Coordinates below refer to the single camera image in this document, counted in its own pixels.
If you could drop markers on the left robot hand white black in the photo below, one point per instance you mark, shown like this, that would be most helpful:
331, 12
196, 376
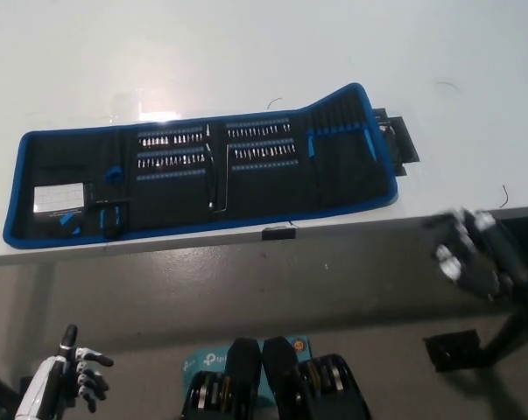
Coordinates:
44, 385

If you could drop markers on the right robot hand black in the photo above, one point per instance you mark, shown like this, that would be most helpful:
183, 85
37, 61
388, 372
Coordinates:
476, 267

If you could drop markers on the black toolkit roll blue trim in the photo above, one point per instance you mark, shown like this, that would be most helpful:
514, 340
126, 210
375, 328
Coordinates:
263, 192

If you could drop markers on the black desk leg with foot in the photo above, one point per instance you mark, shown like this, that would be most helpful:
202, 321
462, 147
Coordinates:
456, 350

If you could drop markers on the robot body black ribbed blocks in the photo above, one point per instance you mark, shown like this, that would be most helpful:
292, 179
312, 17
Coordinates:
281, 385

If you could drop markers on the black tape patch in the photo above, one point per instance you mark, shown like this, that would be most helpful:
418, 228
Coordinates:
401, 140

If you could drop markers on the blue triangular pick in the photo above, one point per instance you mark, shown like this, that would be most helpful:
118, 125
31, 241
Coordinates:
70, 225

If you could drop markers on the teal tp-link box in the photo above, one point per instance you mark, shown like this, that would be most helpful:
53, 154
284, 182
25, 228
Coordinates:
206, 362

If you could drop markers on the long blue spudger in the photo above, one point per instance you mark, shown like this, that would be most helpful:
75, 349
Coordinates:
369, 141

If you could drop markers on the white grid magnetic mat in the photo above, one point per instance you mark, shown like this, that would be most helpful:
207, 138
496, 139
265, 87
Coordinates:
58, 198

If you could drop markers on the short blue spudger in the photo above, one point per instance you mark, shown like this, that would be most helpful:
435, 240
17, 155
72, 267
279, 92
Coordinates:
311, 143

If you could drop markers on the blue suction cup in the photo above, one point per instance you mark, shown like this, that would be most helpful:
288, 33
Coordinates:
114, 175

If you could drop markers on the row of silver screwdriver bits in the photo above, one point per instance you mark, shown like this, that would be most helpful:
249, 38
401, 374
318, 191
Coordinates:
169, 141
259, 132
169, 163
263, 153

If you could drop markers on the thin metal L-shaped rod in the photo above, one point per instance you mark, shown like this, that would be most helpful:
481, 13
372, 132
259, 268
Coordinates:
227, 179

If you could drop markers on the black tweezers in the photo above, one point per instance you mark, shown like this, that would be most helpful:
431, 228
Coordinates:
210, 175

